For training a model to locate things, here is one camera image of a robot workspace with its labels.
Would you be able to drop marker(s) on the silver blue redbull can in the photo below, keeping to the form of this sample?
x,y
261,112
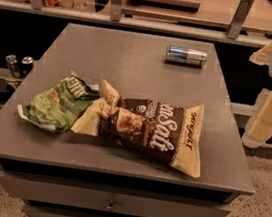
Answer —
x,y
189,56

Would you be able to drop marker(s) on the dark can on shelf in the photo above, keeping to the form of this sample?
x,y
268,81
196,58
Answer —
x,y
27,65

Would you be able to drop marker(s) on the brown yellow chip bag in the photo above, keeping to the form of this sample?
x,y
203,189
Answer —
x,y
167,133

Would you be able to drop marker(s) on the upper drawer knob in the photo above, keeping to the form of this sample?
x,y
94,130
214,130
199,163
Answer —
x,y
110,207

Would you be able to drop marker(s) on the green chip bag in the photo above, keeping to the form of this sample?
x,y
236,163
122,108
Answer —
x,y
57,108

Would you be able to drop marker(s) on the grey drawer cabinet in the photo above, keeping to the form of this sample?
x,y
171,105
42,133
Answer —
x,y
70,175

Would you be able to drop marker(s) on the right metal bracket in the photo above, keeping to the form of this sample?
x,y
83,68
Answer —
x,y
235,27

